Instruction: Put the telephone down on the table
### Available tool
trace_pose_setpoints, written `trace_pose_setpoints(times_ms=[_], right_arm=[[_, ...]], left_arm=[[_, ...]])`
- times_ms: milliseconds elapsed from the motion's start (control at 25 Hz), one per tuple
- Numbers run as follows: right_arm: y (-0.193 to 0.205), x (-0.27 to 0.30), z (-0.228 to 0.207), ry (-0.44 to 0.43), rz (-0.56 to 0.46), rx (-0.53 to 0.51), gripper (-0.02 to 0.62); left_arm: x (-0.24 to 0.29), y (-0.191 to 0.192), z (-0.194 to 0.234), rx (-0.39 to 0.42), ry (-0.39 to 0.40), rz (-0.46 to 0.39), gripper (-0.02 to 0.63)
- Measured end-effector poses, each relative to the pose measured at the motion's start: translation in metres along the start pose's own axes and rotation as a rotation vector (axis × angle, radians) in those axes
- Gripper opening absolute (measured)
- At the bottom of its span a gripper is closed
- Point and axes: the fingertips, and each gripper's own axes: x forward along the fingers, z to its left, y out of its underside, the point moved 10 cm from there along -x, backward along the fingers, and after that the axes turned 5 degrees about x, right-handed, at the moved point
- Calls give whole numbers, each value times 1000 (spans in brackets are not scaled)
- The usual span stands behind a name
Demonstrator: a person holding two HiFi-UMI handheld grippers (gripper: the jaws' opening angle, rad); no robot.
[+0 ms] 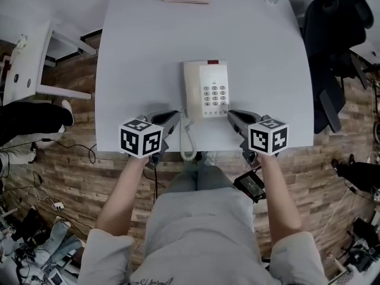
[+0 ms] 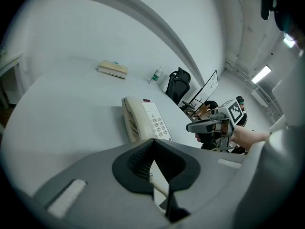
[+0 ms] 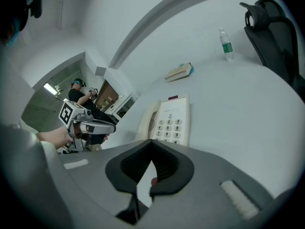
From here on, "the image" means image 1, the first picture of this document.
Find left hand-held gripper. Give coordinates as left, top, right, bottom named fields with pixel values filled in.
left=118, top=110, right=182, bottom=172

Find small white screen device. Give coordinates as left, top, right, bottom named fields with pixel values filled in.
left=47, top=270, right=65, bottom=285

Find grey work table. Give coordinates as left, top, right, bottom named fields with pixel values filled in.
left=94, top=0, right=315, bottom=153

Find black hip-worn device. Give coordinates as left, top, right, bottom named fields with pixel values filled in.
left=232, top=170, right=267, bottom=204

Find small white figurine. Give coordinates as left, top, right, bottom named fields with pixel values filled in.
left=16, top=34, right=30, bottom=50

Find black office chair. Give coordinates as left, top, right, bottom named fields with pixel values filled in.
left=301, top=0, right=375, bottom=135

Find small white side table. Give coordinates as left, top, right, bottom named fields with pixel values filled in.
left=2, top=19, right=97, bottom=106

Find light blue jeans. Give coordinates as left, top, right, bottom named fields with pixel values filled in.
left=44, top=220, right=83, bottom=267

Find black floor cable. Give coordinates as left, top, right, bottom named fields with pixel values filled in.
left=41, top=137, right=97, bottom=164

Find black equipment pile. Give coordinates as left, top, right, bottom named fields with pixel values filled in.
left=346, top=218, right=380, bottom=273

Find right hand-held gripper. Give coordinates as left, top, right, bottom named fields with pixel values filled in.
left=227, top=109, right=290, bottom=170

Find person's grey shirt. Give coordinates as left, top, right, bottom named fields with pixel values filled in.
left=77, top=187, right=327, bottom=285

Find person's left forearm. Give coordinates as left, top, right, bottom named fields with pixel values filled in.
left=94, top=156, right=152, bottom=237

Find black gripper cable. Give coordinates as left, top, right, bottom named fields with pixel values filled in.
left=144, top=167, right=166, bottom=203

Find person's legs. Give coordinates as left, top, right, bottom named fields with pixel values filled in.
left=166, top=150, right=235, bottom=193

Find person's right forearm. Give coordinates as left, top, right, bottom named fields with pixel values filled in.
left=256, top=153, right=303, bottom=243

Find white corded desk telephone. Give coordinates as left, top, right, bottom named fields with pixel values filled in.
left=179, top=59, right=230, bottom=162

